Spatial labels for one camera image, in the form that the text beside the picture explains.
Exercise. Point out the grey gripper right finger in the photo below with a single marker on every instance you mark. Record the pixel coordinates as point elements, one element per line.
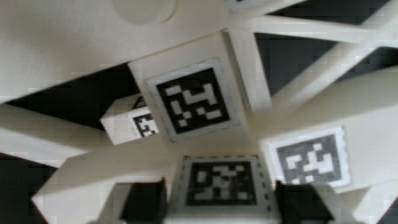
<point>302,208</point>

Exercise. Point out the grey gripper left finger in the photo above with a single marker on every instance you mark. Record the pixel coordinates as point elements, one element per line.
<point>145,204</point>

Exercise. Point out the white tagged leg cube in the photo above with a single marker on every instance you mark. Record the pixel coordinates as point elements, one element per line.
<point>126,121</point>

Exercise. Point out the white chair back part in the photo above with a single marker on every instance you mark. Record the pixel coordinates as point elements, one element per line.
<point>65,37</point>

